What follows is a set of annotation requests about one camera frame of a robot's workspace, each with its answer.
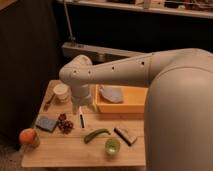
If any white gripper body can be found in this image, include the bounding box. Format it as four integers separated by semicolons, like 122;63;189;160
71;84;93;114

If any dark red grape bunch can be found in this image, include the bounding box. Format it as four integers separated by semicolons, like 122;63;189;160
57;113;73;134

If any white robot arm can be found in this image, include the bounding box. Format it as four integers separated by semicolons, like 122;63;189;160
59;48;213;171

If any white paper cup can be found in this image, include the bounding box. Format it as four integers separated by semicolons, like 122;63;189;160
53;83;69;103

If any green plastic cup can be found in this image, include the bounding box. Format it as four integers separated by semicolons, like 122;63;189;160
105;138;120;156

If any small metal fork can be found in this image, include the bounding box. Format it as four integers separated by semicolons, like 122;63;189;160
43;94;55;111

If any grey cloth in bin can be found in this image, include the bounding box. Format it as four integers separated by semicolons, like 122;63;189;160
99;86;123;103

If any blue sponge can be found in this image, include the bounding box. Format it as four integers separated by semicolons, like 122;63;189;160
36;116;57;132

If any yellow plastic bin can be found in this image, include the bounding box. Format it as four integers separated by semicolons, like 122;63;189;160
95;85;148;113

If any brown chocolate bar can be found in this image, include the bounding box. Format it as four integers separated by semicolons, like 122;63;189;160
114;127;137;146

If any orange fruit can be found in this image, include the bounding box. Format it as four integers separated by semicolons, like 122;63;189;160
19;128;36;144

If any grey metal shelf rail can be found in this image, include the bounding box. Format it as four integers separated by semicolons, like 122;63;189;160
62;42;142;62

